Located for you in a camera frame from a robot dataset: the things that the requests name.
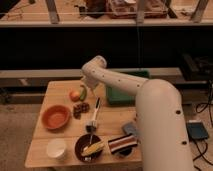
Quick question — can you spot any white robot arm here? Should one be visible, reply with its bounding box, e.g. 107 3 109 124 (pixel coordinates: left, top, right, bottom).
82 56 194 171

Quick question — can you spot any dark foot pedal box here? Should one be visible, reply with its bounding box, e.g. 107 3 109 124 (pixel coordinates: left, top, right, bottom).
186 122 209 140

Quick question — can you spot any green chili pepper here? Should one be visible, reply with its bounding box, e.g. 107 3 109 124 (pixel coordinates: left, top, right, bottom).
80 85 87 101

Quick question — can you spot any blue grey sponge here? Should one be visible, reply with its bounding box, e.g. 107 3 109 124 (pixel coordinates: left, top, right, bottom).
122 122 138 137

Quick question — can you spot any yellow corn cob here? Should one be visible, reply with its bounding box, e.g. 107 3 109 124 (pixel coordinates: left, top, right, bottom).
81 141 104 156

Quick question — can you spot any dark brown bowl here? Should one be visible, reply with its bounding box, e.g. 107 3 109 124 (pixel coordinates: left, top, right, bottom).
75 134 102 163

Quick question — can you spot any orange plastic bowl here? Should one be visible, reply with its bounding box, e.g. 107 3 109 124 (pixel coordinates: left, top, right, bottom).
41 105 71 130

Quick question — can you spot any black cable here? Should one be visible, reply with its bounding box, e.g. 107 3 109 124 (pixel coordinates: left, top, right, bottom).
194 79 213 127

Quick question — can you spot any dark grape bunch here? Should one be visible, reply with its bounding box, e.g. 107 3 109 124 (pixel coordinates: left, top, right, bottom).
73 102 90 119

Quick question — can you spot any white paper cup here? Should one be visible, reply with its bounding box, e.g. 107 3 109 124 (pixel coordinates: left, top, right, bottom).
46 138 67 159

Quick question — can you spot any green plastic tray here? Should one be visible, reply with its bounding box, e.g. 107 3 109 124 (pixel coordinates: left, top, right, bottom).
105 70 150 106

